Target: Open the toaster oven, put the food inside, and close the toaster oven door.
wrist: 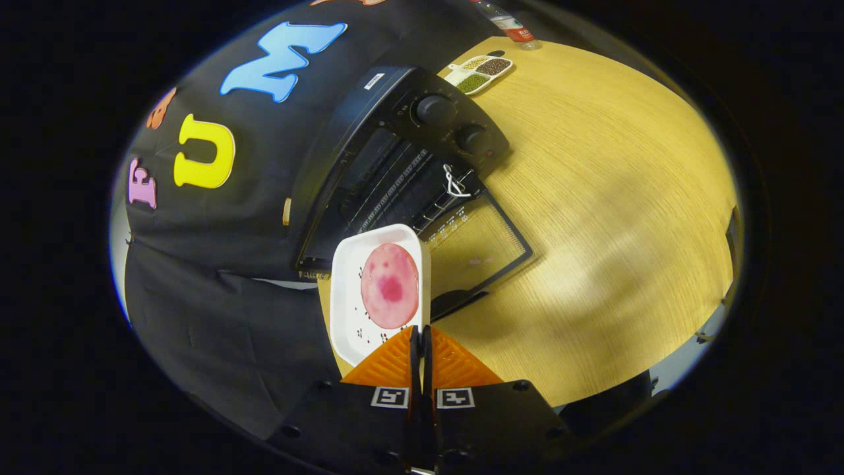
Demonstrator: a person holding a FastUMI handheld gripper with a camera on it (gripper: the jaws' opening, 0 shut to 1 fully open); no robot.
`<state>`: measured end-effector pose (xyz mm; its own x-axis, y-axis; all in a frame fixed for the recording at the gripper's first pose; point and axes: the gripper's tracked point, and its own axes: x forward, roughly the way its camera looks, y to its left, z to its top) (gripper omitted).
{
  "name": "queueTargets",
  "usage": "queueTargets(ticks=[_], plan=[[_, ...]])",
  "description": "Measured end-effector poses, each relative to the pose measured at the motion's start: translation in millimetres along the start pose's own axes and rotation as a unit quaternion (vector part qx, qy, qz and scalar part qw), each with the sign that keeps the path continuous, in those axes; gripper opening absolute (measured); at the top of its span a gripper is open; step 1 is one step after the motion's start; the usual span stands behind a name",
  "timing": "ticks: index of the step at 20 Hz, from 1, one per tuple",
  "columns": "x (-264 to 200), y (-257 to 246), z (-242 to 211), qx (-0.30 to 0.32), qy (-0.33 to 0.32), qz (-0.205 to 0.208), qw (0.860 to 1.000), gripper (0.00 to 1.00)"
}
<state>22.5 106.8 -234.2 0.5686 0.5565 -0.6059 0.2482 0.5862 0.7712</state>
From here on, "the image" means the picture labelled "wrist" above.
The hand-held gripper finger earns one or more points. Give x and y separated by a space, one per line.
415 376
428 376

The pink round meat slice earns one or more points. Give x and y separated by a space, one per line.
389 284

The white square plate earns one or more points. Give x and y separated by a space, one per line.
346 297

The white divided bean tray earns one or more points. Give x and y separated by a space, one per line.
491 66

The black toaster oven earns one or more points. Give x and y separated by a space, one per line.
452 125

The brown bread slice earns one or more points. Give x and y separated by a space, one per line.
287 211

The clear water bottle red label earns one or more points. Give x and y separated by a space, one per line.
517 30

